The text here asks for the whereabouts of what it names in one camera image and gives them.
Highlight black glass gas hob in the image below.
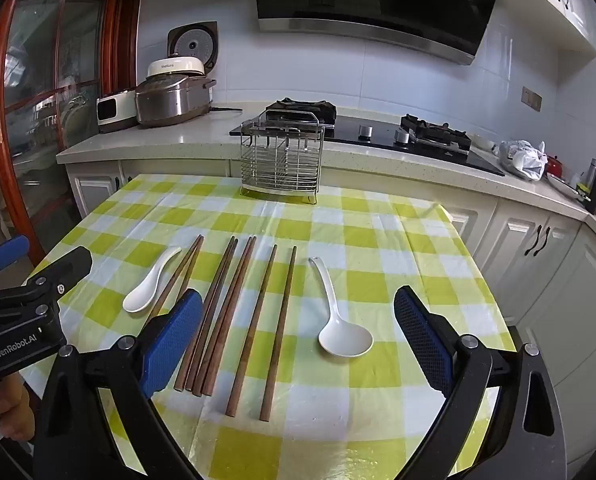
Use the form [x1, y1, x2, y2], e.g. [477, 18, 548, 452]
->
[229, 112, 506, 177]

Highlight steel wire utensil rack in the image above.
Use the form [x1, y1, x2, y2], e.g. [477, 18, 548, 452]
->
[239, 109, 326, 206]

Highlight person's left hand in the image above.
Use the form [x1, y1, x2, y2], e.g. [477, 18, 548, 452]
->
[0, 375, 39, 443]

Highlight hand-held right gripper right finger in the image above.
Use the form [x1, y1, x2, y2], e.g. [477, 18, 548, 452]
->
[393, 285, 569, 480]

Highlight silver brown rice cooker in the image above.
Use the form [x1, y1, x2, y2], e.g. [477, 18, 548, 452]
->
[134, 21, 219, 129]

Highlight black burner grate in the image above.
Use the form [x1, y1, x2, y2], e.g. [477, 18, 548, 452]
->
[400, 114, 473, 153]
[265, 97, 338, 126]

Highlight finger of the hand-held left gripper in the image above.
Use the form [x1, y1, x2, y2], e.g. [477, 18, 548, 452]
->
[0, 234, 30, 288]
[0, 246, 94, 313]

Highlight white domed appliance lid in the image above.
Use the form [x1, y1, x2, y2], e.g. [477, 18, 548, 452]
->
[146, 53, 202, 81]

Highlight large white ladle spoon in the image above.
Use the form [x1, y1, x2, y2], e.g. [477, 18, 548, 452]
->
[308, 256, 374, 358]

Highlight white kitchen base cabinets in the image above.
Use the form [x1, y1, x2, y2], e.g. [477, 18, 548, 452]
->
[65, 160, 596, 411]

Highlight set of wooden chopsticks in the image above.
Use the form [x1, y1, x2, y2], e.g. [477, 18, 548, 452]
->
[145, 234, 299, 422]

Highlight white plastic bag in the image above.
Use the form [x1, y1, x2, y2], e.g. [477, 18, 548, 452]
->
[499, 139, 549, 181]

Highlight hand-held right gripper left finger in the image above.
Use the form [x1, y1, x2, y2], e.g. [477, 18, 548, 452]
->
[32, 288, 209, 480]

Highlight small white ceramic spoon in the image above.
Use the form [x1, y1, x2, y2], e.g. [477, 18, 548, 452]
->
[122, 246, 183, 314]

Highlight small white brown appliance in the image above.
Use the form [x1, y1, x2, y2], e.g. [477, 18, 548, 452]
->
[96, 88, 140, 134]

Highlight white speckled stone countertop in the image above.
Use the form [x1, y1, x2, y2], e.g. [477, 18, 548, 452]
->
[55, 102, 596, 241]

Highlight red framed glass door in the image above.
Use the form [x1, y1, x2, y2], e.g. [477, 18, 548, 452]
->
[0, 0, 144, 311]

